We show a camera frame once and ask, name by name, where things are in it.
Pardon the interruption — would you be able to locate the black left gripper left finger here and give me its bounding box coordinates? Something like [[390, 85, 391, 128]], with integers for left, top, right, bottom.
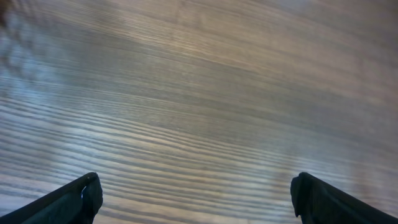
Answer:
[[1, 172, 103, 224]]

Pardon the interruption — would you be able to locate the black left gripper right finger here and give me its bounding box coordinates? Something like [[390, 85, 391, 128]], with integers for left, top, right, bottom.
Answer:
[[290, 172, 397, 224]]

